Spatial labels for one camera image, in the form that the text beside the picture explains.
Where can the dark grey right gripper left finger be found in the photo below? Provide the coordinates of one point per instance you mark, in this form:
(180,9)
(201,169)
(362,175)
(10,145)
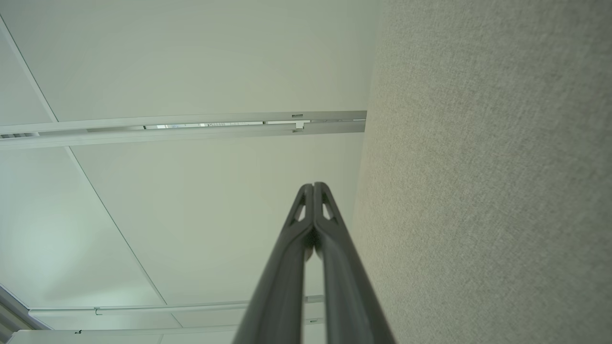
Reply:
(282,286)

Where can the thin white ceiling rail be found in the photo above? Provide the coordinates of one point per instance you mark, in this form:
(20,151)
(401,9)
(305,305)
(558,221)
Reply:
(167,307)

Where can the long white ceiling track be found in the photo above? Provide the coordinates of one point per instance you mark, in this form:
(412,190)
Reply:
(191,134)

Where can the grey fabric sofa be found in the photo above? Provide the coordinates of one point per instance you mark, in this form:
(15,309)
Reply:
(478,191)

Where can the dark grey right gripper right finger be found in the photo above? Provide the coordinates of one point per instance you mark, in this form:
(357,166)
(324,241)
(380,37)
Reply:
(349,296)

